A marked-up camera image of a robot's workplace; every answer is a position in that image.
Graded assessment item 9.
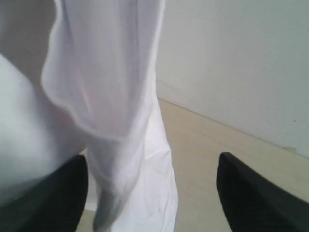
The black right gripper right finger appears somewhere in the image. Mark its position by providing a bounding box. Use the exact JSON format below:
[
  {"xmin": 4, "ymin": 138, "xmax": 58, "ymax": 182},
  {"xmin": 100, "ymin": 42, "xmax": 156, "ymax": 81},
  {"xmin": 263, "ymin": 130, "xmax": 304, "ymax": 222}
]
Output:
[{"xmin": 216, "ymin": 152, "xmax": 309, "ymax": 232}]

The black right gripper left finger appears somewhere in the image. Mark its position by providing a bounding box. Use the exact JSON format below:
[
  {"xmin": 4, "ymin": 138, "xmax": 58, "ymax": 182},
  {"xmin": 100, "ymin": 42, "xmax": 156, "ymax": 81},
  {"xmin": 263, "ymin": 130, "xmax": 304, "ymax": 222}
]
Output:
[{"xmin": 0, "ymin": 155, "xmax": 88, "ymax": 232}]

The white t-shirt with red logo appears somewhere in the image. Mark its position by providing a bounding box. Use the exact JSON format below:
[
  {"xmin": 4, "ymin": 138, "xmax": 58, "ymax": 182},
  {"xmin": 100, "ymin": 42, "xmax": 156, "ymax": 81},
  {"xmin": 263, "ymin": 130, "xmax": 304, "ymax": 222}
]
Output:
[{"xmin": 0, "ymin": 0, "xmax": 178, "ymax": 232}]

